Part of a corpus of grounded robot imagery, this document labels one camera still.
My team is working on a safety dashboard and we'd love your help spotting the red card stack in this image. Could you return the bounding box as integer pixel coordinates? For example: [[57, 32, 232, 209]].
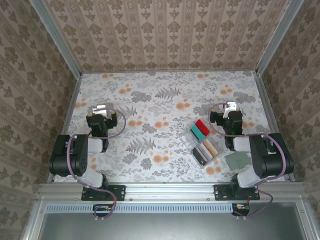
[[194, 119, 211, 137]]

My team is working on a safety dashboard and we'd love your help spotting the teal card stack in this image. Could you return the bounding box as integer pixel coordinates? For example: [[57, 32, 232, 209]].
[[189, 124, 206, 141]]

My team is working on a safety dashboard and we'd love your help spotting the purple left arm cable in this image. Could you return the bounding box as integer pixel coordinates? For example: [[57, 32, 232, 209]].
[[66, 108, 127, 222]]

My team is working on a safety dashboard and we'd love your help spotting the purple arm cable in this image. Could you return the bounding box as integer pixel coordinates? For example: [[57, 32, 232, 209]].
[[66, 108, 127, 222], [208, 102, 288, 221]]

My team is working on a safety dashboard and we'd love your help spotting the gold card stack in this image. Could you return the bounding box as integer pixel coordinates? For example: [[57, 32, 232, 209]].
[[203, 139, 218, 158]]

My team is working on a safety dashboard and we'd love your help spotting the aluminium frame post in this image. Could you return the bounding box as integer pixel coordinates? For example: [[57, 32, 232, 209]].
[[255, 0, 305, 76], [29, 0, 83, 77]]

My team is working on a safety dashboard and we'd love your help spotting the black card stack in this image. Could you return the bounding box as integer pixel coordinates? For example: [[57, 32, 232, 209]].
[[191, 147, 208, 166]]

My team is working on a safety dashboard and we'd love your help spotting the grey metal panel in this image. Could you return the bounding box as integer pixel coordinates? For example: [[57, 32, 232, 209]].
[[37, 201, 312, 240]]

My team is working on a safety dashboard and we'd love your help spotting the aluminium front rail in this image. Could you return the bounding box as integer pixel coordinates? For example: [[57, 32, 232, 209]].
[[37, 181, 307, 201]]

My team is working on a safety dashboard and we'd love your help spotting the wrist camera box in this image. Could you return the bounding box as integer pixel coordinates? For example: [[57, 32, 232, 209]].
[[225, 100, 238, 113], [92, 103, 114, 119]]

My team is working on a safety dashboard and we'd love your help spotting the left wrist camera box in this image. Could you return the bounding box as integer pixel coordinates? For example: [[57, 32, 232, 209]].
[[92, 103, 114, 119]]

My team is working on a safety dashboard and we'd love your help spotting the aluminium lower frame bar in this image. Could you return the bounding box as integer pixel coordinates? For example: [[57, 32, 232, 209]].
[[21, 199, 50, 240], [296, 199, 320, 240]]

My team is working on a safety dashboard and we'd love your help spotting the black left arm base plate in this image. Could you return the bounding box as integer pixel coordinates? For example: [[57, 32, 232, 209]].
[[81, 184, 126, 202]]

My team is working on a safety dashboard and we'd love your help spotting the clear plastic card tray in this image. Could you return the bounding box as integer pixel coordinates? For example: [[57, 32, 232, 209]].
[[180, 119, 224, 167]]

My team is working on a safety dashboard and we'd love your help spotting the black cable connector board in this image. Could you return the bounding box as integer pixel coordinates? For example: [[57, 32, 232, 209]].
[[231, 202, 251, 217], [92, 203, 116, 218]]

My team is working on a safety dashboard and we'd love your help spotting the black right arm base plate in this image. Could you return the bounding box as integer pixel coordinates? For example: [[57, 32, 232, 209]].
[[213, 184, 261, 202]]

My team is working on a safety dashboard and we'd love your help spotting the aluminium table back rail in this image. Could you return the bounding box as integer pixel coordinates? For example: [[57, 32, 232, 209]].
[[81, 69, 257, 75]]

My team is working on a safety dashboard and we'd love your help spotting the slotted grey cable duct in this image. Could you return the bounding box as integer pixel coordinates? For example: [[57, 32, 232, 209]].
[[46, 202, 235, 214]]

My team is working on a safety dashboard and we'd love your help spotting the aluminium table side rail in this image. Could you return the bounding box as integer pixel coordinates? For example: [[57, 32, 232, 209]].
[[254, 71, 296, 182], [47, 73, 83, 183]]

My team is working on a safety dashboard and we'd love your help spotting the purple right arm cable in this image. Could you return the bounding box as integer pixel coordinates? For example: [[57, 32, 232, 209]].
[[208, 102, 288, 221]]

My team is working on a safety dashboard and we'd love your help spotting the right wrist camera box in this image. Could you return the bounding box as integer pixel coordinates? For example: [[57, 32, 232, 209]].
[[225, 100, 238, 113]]

